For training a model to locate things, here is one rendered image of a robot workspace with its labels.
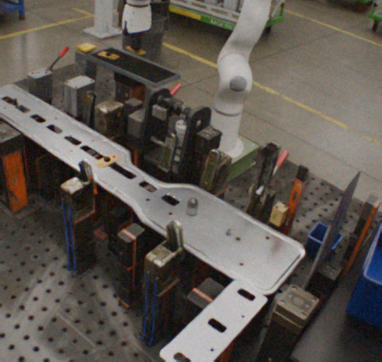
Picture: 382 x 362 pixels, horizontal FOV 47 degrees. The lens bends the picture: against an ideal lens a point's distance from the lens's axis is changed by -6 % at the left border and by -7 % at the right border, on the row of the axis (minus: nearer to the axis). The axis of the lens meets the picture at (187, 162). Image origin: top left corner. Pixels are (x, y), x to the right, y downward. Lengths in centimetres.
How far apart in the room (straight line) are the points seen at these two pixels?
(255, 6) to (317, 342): 113
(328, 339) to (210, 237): 42
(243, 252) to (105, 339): 47
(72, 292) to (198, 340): 58
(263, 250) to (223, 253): 11
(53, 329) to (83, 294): 16
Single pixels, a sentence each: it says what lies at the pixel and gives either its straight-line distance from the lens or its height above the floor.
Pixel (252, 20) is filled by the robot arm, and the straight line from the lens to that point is 167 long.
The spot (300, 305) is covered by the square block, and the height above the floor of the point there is 106.
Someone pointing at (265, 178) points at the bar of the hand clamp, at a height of 111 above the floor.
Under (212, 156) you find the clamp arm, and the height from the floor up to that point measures 109.
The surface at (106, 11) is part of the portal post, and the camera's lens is 544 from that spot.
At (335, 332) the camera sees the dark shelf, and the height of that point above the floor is 103.
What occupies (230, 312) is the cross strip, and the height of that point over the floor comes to 100.
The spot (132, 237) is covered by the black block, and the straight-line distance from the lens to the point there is 122.
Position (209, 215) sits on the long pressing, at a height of 100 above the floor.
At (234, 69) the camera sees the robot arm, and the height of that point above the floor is 120.
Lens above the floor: 185
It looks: 35 degrees down
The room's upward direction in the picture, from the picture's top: 7 degrees clockwise
